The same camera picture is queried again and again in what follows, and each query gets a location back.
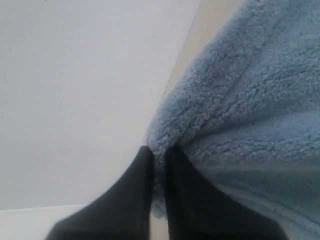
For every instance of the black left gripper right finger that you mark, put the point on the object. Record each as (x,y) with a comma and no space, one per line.
(197,210)

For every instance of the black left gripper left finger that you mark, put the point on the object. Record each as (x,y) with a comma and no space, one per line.
(121,213)

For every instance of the light blue fleece towel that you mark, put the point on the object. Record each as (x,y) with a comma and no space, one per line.
(247,113)

